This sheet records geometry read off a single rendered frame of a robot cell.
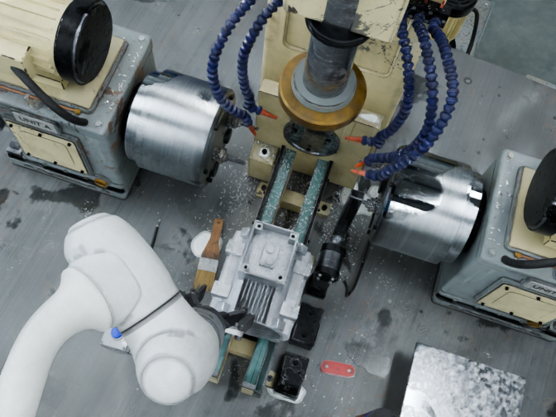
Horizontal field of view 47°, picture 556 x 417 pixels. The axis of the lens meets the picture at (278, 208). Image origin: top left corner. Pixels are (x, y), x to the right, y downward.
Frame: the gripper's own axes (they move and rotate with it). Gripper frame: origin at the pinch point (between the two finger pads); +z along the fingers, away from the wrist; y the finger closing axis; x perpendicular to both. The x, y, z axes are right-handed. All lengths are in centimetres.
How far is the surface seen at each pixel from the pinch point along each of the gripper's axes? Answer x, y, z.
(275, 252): -10.0, -6.8, 13.2
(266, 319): 3.1, -9.6, 8.5
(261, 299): 0.2, -7.3, 11.2
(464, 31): -93, -46, 142
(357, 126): -41, -15, 31
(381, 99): -50, -19, 41
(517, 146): -51, -63, 75
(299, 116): -39.0, -3.3, 6.2
